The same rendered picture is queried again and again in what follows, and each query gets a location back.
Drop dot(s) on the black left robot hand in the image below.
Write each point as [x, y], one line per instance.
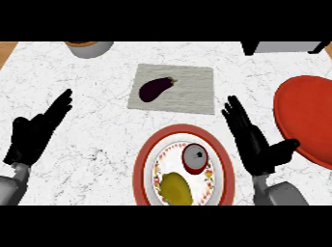
[32, 135]

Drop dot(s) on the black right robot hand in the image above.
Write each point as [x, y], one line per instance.
[253, 144]

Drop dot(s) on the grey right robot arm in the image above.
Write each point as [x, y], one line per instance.
[277, 191]

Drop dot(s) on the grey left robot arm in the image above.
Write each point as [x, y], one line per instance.
[5, 186]

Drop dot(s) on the red rimmed white plate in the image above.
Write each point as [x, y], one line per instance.
[224, 173]

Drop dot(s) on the red can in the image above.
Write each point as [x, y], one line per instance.
[194, 158]

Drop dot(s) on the red bowl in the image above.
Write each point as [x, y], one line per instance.
[314, 119]

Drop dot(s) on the grey placemat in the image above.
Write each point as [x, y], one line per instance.
[191, 93]

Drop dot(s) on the yellow green vegetable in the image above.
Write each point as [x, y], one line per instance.
[175, 189]

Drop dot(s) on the purple eggplant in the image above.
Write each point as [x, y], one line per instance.
[154, 89]

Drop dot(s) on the grey pot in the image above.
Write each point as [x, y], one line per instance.
[89, 49]

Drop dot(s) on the grey appliance with black frame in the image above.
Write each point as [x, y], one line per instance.
[281, 47]

